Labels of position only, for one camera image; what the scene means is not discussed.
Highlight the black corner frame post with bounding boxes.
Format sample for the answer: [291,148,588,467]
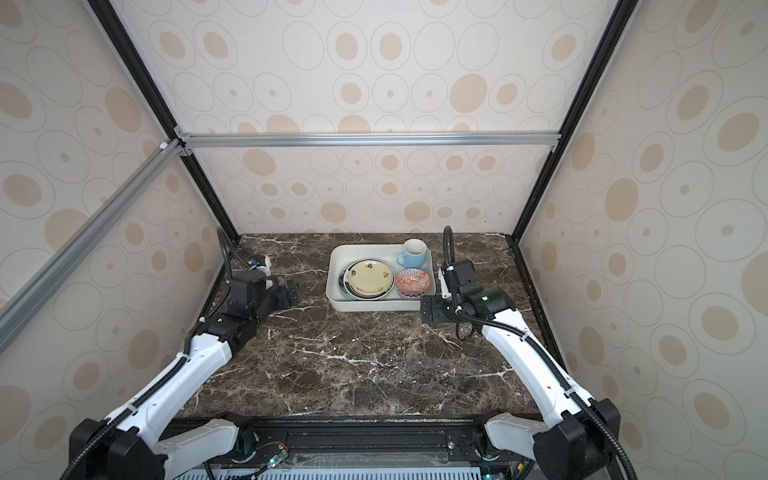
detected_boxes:
[86,0,241,245]
[506,0,639,247]

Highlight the blue mug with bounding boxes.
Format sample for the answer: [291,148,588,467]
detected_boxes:
[396,239,428,269]

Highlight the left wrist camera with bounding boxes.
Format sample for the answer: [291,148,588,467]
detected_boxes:
[228,255,277,316]

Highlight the cream plate red flowers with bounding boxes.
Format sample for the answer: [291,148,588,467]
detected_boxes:
[347,260,395,298]

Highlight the aluminium rail left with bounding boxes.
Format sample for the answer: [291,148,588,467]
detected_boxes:
[1,139,181,351]

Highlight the aluminium rail back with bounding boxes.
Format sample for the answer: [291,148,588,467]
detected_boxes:
[181,131,561,148]

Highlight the black corner frame post left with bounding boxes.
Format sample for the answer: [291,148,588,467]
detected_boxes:
[86,0,241,245]

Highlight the aluminium rail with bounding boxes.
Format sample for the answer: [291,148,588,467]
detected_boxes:
[1,139,181,351]
[181,131,561,148]

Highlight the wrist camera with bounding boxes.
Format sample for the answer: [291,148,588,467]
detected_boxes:
[228,255,277,316]
[438,259,483,299]

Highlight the black corner frame post right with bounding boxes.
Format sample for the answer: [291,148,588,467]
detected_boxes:
[506,0,639,247]

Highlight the red patterned bowl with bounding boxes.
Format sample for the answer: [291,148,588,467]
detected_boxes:
[395,268,432,299]

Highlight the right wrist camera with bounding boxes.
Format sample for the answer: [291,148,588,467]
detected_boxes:
[438,259,483,299]

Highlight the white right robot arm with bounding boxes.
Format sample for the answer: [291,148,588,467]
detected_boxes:
[420,287,638,479]

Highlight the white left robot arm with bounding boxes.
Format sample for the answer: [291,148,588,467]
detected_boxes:
[62,276,300,479]

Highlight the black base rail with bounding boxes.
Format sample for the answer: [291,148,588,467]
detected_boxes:
[176,413,541,479]

